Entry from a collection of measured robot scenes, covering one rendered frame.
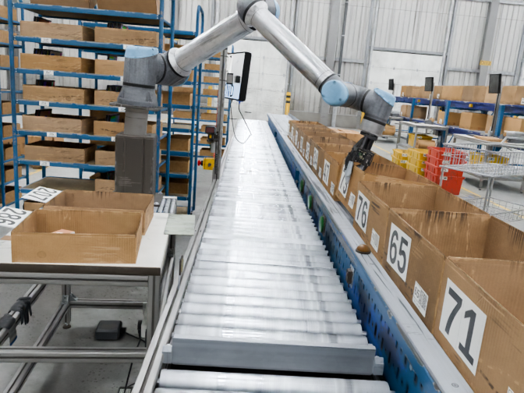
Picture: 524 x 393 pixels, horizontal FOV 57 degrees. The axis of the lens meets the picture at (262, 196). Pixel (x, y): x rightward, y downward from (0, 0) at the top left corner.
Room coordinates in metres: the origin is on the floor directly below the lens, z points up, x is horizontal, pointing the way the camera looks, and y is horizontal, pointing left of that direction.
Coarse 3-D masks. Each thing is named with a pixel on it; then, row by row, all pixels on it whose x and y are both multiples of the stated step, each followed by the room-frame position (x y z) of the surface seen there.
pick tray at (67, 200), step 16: (64, 192) 2.00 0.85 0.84; (80, 192) 2.02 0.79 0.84; (96, 192) 2.03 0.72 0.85; (112, 192) 2.04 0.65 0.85; (48, 208) 1.74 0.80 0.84; (64, 208) 1.75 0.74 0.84; (80, 208) 1.76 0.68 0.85; (96, 208) 1.76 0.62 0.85; (112, 208) 2.04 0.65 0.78; (128, 208) 2.05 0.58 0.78; (144, 208) 2.05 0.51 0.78; (144, 224) 1.79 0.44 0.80
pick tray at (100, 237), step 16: (32, 224) 1.63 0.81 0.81; (48, 224) 1.69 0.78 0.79; (64, 224) 1.71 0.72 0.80; (80, 224) 1.72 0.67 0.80; (96, 224) 1.73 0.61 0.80; (112, 224) 1.74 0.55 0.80; (128, 224) 1.75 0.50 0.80; (16, 240) 1.42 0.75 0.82; (32, 240) 1.43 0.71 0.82; (48, 240) 1.43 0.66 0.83; (64, 240) 1.44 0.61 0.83; (80, 240) 1.45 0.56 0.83; (96, 240) 1.46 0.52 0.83; (112, 240) 1.47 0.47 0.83; (128, 240) 1.48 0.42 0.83; (16, 256) 1.42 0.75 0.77; (32, 256) 1.43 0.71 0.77; (48, 256) 1.43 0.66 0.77; (64, 256) 1.44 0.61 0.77; (80, 256) 1.45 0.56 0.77; (96, 256) 1.46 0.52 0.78; (112, 256) 1.47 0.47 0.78; (128, 256) 1.48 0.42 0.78
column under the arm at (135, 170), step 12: (120, 132) 2.37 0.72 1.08; (120, 144) 2.24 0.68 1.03; (132, 144) 2.25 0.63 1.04; (144, 144) 2.26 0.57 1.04; (156, 144) 2.40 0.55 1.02; (120, 156) 2.24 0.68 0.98; (132, 156) 2.25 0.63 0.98; (144, 156) 2.26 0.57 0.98; (156, 156) 2.42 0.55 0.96; (120, 168) 2.24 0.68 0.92; (132, 168) 2.25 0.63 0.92; (144, 168) 2.26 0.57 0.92; (120, 180) 2.24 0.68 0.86; (132, 180) 2.25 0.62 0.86; (144, 180) 2.26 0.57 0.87; (120, 192) 2.24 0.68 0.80; (132, 192) 2.25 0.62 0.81; (144, 192) 2.26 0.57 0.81; (156, 204) 2.23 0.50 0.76
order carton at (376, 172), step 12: (372, 168) 2.09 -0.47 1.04; (384, 168) 2.09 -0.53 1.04; (396, 168) 2.09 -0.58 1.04; (360, 180) 1.72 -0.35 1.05; (372, 180) 1.69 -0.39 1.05; (384, 180) 1.70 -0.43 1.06; (396, 180) 1.70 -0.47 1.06; (408, 180) 1.70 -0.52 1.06; (420, 180) 1.91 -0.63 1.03; (336, 192) 2.06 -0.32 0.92; (348, 192) 1.86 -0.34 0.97; (348, 204) 1.81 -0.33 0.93
